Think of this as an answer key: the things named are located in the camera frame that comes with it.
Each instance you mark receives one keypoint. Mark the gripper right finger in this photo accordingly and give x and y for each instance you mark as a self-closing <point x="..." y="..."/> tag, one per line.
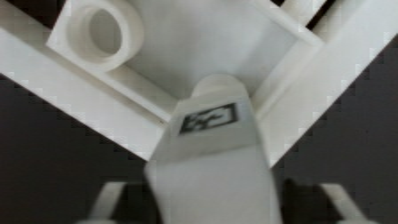
<point x="347" y="208"/>

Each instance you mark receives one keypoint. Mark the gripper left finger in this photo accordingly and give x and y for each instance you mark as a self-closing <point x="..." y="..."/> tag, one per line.
<point x="106" y="204"/>

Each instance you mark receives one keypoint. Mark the white tagged chair leg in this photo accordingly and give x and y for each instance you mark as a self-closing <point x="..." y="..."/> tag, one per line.
<point x="209" y="170"/>

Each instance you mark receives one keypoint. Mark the white chair seat panel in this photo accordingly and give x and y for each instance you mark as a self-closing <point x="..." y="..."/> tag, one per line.
<point x="152" y="44"/>

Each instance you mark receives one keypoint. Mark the white fence wall rail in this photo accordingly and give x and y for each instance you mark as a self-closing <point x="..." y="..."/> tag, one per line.
<point x="354" y="25"/>

